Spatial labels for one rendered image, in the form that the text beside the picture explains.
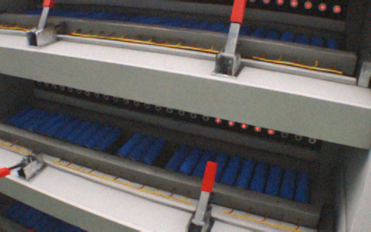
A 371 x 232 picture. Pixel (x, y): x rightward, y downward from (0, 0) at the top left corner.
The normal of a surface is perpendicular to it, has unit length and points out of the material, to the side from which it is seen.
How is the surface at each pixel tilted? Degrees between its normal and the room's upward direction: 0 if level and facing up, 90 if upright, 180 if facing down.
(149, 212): 23
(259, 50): 112
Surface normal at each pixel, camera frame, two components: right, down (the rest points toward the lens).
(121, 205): 0.02, -0.87
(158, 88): -0.37, 0.45
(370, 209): -0.33, 0.08
